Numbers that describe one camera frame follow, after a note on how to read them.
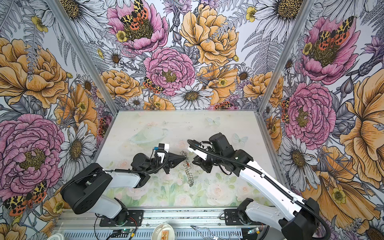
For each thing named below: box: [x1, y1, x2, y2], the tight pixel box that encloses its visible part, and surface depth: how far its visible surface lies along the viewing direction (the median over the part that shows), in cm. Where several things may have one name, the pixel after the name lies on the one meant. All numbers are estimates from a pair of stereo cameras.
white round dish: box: [151, 223, 175, 240], surface depth 71 cm
